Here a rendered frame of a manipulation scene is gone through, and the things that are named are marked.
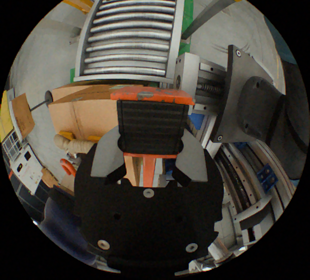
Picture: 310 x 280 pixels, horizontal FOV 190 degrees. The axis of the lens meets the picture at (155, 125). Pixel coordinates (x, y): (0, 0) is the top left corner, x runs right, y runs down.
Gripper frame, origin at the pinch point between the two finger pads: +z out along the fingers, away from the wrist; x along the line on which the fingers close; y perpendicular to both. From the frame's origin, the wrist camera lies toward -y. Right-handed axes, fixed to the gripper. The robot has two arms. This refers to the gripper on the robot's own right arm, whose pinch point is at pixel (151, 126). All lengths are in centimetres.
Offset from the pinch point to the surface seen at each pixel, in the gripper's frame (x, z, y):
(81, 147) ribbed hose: -18.9, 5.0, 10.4
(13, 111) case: -196, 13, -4
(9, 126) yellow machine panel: -752, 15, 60
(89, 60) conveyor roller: -47, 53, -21
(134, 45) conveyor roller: -14, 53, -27
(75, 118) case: -26.8, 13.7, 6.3
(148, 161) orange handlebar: -0.2, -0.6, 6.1
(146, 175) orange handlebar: -0.5, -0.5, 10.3
